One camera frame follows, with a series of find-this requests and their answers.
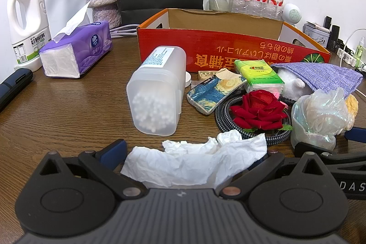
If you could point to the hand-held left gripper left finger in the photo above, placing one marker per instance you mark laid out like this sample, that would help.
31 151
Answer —
117 149

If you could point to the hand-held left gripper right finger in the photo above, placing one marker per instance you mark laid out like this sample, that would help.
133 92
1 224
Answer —
276 159

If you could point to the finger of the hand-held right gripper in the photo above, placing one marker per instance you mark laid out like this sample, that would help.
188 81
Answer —
328 156
356 135

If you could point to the yellow plush toy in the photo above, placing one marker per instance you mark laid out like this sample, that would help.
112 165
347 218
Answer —
352 108

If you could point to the iridescent plastic bag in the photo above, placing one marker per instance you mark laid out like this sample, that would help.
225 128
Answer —
317 115

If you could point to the red fabric rose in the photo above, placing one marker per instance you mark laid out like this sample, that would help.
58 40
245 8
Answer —
258 106

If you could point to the translucent cotton swab container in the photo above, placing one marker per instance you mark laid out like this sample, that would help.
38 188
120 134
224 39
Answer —
154 95

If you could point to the purple knit pouch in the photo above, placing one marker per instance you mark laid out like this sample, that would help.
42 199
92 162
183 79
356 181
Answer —
320 76

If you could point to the white tissue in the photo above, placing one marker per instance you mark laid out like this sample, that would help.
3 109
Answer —
188 164

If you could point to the white plush toy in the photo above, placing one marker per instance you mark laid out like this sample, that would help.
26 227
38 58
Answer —
293 85

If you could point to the green tissue pack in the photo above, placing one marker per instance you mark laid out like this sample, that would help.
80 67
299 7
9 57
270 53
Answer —
257 74

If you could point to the painting print tissue pack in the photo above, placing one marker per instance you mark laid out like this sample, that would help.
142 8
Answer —
214 91

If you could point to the small yellow box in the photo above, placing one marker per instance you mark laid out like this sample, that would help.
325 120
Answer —
207 74

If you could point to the orange cardboard box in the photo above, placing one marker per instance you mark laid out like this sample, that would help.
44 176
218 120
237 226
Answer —
228 46

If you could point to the small pink item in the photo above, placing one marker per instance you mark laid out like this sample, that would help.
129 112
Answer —
281 99

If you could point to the green spray bottle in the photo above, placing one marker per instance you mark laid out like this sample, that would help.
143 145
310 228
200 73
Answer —
360 48

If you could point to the white ridged cap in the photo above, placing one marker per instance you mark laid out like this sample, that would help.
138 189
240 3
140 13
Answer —
189 80

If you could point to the purple tissue pack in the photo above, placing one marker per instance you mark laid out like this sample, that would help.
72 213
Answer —
83 49

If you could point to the printed tin box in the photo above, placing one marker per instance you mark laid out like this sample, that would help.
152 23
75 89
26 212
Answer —
316 32

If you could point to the dark blue case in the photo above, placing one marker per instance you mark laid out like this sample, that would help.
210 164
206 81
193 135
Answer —
14 84

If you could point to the white robot speaker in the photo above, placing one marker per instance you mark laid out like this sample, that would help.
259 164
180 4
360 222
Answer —
292 13

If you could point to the white plastic jug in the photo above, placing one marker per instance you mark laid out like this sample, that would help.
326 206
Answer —
27 32

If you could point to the clear glass cup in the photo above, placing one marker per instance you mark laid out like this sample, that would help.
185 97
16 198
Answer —
221 2

